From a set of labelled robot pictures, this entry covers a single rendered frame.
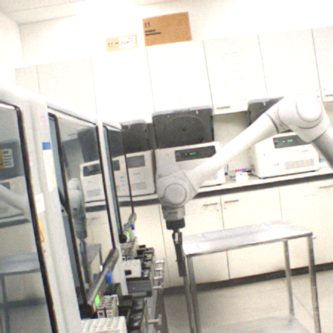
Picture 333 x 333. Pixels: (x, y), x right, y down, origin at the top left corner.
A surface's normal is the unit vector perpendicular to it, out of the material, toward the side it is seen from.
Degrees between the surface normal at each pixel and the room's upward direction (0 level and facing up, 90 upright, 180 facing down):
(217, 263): 90
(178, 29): 90
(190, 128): 142
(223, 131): 90
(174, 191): 94
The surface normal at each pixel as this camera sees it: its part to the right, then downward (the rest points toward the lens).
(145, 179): -0.04, 0.06
